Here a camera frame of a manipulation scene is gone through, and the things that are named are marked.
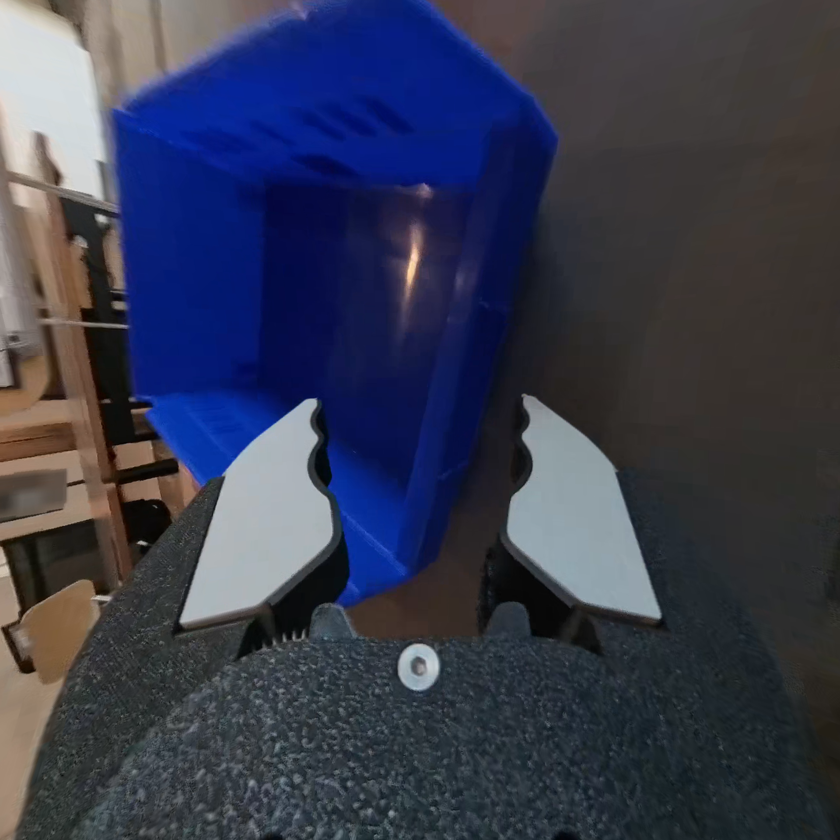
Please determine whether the blue plastic bin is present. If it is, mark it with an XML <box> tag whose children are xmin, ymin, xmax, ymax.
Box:
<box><xmin>112</xmin><ymin>0</ymin><xmax>560</xmax><ymax>607</ymax></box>

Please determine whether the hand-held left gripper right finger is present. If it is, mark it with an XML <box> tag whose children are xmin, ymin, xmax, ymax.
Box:
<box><xmin>499</xmin><ymin>394</ymin><xmax>664</xmax><ymax>626</ymax></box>

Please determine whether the wooden board on stand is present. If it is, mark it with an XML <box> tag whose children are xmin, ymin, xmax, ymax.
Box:
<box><xmin>4</xmin><ymin>578</ymin><xmax>103</xmax><ymax>686</ymax></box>

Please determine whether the dark office desk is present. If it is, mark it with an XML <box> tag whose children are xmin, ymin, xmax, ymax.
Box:
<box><xmin>0</xmin><ymin>132</ymin><xmax>185</xmax><ymax>585</ymax></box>

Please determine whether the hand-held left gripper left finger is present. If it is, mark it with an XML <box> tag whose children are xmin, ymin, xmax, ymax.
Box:
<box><xmin>178</xmin><ymin>398</ymin><xmax>347</xmax><ymax>631</ymax></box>

